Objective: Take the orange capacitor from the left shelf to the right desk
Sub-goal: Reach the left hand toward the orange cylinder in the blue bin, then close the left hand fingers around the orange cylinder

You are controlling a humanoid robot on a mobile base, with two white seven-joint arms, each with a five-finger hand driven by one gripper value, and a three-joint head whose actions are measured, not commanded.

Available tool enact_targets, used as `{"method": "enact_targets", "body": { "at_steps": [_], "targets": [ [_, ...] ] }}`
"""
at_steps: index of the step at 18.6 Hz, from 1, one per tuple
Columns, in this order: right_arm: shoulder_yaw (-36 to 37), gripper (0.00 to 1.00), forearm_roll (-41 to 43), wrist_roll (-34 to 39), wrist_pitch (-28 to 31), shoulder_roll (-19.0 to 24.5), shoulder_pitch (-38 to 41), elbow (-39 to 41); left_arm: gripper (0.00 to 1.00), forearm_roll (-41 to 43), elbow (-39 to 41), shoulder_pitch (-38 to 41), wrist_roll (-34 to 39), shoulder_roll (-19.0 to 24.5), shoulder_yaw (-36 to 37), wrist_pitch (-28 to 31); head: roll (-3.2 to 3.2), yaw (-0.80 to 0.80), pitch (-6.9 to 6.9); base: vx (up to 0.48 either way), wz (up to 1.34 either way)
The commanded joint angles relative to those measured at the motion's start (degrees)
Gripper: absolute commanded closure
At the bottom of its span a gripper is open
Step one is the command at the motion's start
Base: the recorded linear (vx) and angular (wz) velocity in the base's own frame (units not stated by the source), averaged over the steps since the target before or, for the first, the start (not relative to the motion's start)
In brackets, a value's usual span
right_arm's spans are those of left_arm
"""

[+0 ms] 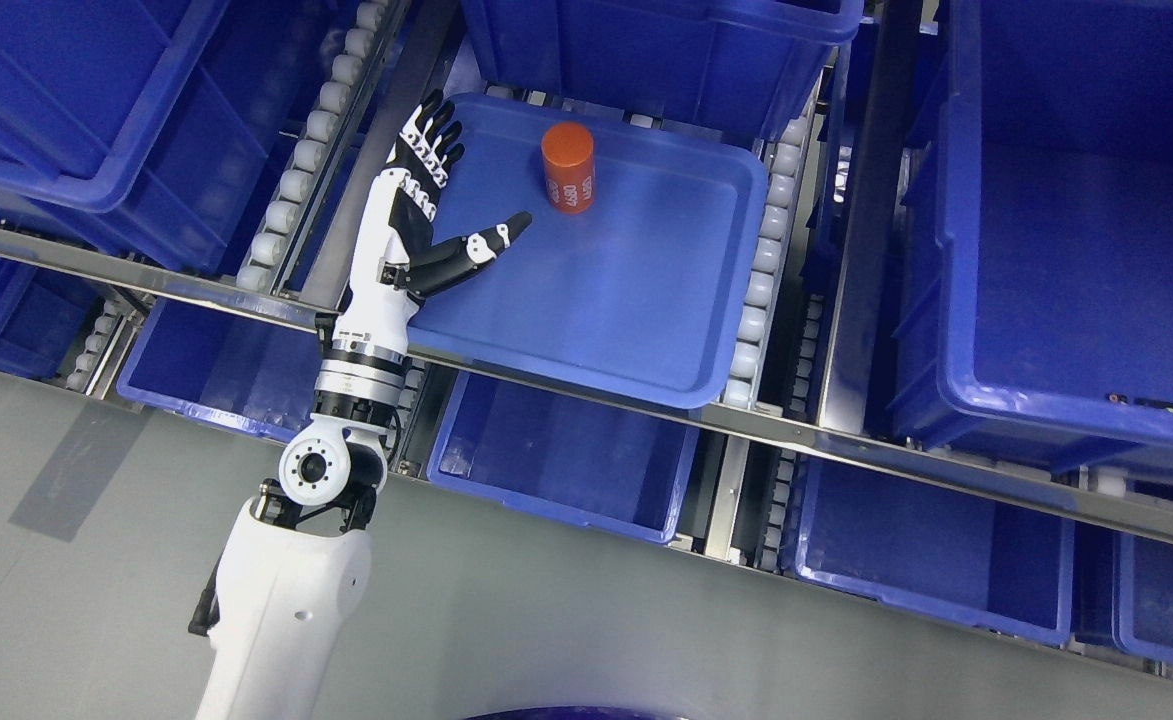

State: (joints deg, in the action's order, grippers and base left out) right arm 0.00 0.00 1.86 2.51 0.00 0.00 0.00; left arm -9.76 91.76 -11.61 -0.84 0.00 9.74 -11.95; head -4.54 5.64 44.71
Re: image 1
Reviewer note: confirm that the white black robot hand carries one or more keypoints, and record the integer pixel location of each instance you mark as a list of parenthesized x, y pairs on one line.
[(397, 263)]

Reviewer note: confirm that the orange cylindrical capacitor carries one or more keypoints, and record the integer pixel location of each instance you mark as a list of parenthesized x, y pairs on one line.
[(569, 168)]

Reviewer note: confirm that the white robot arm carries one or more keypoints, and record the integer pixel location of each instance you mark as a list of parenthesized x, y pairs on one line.
[(285, 587)]

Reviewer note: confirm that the white roller track left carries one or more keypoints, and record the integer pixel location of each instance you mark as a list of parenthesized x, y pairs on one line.
[(290, 225)]

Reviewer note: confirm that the white roller track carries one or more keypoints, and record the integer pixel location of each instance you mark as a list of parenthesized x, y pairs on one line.
[(784, 161), (290, 225)]

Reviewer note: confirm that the shallow blue tray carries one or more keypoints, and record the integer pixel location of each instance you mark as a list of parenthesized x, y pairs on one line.
[(639, 296)]

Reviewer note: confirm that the blue bin lower centre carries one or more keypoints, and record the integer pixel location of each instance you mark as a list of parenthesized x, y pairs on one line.
[(564, 459)]

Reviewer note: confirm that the blue bin top left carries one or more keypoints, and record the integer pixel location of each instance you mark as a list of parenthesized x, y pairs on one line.
[(145, 126)]

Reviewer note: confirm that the blue bin far left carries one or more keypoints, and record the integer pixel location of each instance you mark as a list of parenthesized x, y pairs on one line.
[(41, 313)]

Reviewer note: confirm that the white roller track right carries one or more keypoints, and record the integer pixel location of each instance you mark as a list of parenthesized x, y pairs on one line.
[(784, 161)]

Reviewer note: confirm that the blue bin top centre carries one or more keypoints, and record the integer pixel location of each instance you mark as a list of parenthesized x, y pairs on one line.
[(744, 68)]

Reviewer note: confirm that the blue bin lower right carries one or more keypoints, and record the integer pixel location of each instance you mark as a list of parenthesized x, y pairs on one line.
[(964, 559)]

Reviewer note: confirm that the large blue bin right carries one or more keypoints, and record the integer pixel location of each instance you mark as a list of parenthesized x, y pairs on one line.
[(1036, 322)]

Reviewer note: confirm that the blue bin far right bottom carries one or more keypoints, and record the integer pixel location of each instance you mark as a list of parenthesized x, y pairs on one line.
[(1142, 615)]

